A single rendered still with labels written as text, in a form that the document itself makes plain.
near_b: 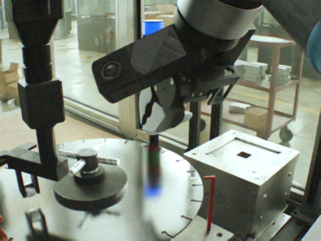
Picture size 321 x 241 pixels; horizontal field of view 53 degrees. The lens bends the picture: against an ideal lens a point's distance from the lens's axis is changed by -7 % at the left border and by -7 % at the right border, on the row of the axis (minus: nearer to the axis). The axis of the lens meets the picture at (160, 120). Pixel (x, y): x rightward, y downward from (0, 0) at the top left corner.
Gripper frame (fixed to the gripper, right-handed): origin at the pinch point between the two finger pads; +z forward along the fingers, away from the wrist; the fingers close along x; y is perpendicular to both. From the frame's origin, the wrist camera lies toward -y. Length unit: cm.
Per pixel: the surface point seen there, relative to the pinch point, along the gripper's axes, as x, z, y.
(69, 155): 0.9, 5.3, -10.2
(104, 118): 39, 63, 16
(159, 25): 24.0, 4.6, 14.3
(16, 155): 0.4, 0.8, -17.8
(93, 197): -6.4, 4.4, -9.0
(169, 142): 16, 44, 26
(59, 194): -4.2, 6.0, -13.1
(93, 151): -0.1, 3.7, -7.0
